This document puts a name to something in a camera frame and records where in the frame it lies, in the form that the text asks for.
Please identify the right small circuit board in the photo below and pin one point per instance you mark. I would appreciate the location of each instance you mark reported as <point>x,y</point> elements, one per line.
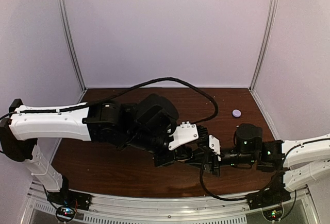
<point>273,214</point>

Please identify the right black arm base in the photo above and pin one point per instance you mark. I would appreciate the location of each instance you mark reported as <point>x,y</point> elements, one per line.
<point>272,195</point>

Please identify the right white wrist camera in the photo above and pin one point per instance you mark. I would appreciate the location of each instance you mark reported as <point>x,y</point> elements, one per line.
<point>212,144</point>

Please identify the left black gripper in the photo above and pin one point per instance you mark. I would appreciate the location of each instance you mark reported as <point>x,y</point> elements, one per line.
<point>160,161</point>

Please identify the left aluminium frame post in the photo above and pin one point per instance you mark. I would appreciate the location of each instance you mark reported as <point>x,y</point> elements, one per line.
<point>70,44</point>

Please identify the right aluminium frame post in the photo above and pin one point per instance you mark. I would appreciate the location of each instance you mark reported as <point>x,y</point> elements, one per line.
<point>273,4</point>

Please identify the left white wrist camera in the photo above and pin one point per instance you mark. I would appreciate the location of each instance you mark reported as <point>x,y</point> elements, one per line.
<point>187,133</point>

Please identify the black glossy charging case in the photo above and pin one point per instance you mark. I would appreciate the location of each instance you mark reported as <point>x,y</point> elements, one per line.
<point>184,153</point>

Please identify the small circuit board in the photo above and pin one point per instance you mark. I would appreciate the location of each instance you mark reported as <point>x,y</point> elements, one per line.
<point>65,213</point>
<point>273,214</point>

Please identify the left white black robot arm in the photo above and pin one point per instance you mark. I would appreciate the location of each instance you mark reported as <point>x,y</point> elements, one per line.
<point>150,125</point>

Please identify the aluminium frame post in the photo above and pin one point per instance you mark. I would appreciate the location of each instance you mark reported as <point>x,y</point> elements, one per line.
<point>273,4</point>
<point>70,44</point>

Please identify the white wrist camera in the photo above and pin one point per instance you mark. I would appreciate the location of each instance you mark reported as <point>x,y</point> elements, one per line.
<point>187,133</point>
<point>212,144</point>

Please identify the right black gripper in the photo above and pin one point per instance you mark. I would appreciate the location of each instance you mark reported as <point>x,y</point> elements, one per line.
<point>210,164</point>

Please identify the lavender charging case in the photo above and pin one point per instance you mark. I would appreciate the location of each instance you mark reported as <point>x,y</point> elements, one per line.
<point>236,113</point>

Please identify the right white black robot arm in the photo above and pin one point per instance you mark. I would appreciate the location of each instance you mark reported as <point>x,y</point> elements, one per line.
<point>294,162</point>

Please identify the left small circuit board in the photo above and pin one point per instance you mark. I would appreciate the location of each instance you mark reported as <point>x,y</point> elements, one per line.
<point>65,213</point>

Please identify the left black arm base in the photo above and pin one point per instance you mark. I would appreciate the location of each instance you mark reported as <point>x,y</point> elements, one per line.
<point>67,197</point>

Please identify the front aluminium rail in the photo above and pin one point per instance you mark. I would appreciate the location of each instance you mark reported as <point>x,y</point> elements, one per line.
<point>114,209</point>

